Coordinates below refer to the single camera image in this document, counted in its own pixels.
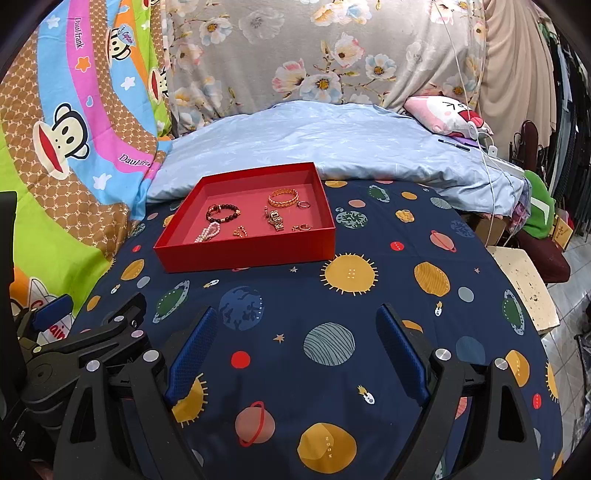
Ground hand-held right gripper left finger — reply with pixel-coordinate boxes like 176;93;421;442
53;306;220;480

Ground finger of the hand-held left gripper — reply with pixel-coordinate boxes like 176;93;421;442
69;293;153;367
17;294;75;343

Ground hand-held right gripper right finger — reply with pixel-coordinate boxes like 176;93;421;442
375;302;541;480

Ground red cardboard box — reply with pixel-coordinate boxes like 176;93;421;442
153;161;336;274

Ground dark wooden bead bracelet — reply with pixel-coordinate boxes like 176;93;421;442
206;203;242;224

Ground gold wrist watch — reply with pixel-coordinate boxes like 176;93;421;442
264;206;286;232

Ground navy planet print blanket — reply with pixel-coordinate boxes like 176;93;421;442
74;178;566;480

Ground colourful monkey cartoon blanket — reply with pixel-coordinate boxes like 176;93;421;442
0;0;178;352

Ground white worn stool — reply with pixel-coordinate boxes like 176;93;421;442
487;246;561;337

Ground dark red cushion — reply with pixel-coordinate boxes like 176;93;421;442
515;228;571;284

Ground green cloth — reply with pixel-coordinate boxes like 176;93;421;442
524;170;555;238

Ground light blue quilt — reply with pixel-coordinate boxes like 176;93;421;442
147;102;527;217

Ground pink plush pillow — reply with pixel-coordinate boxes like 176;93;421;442
404;95;485;141

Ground dark metal chair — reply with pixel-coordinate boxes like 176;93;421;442
508;120;539;171

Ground hanging clothes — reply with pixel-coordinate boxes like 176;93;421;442
536;14;591;199

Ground grey floral blanket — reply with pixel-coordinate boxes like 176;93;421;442
159;0;488;139

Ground beige curtain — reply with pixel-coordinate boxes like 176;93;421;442
480;0;561;139

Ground white pearl bracelet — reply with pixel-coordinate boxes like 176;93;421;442
194;222;221;244

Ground gold chain bangle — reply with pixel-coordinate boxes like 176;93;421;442
268;188;300;208

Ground white charger cable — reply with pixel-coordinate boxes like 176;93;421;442
431;0;518;241

